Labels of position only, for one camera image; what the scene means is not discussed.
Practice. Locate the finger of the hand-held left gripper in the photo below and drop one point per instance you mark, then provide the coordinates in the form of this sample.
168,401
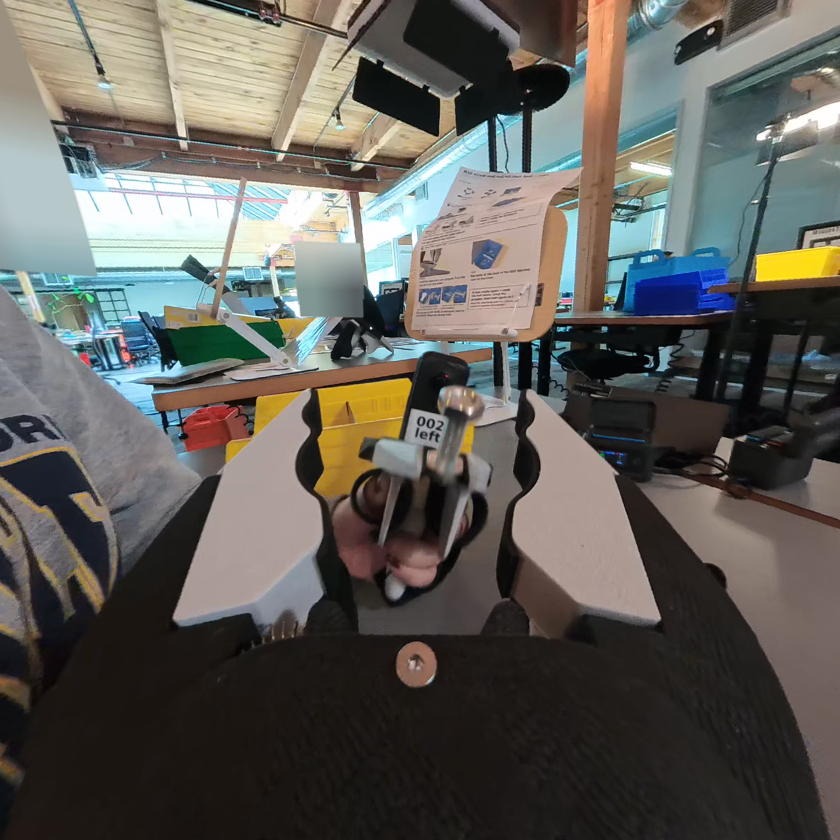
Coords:
400,458
479,474

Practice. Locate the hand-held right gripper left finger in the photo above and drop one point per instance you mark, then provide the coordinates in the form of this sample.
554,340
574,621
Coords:
249,525

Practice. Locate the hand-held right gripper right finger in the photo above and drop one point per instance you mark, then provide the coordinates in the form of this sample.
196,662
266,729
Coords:
584,525

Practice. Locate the silver hex bolt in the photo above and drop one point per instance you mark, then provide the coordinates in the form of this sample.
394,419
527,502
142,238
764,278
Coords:
453,446

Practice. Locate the yellow plastic bin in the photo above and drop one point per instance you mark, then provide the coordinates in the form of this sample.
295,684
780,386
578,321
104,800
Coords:
354,453
797,266

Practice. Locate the person's left hand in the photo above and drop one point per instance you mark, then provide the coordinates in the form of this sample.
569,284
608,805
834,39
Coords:
367,558

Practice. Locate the black and white device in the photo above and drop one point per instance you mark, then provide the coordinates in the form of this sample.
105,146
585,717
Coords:
361,341

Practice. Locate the black charger with display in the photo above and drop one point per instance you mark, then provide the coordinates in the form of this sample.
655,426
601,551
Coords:
623,446

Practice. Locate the red plastic bin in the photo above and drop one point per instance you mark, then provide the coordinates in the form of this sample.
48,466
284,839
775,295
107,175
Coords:
216,426

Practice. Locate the grey table with wooden edge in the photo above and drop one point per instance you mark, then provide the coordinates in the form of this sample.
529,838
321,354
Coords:
216,388

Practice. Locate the black flat box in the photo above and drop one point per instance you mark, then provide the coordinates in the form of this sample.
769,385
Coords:
695,420

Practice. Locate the black office chair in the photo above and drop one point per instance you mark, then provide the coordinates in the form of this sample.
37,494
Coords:
607,367

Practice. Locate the printed instruction sheet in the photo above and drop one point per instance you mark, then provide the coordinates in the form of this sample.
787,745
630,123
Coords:
472,216

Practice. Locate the green plastic bin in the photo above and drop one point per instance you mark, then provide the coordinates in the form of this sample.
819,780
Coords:
216,341

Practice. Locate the black battery charging case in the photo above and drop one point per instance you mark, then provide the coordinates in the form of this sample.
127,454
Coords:
774,459

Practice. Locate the wooden table black legs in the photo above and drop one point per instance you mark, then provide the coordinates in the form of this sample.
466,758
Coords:
656,318

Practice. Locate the blue plastic bin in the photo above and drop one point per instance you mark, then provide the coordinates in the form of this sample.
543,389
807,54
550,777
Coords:
676,266
682,295

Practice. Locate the wooden pillar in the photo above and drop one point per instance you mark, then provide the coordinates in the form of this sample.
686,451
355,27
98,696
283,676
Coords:
600,164

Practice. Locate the black studio light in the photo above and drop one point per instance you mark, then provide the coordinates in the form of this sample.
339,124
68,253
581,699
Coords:
446,52

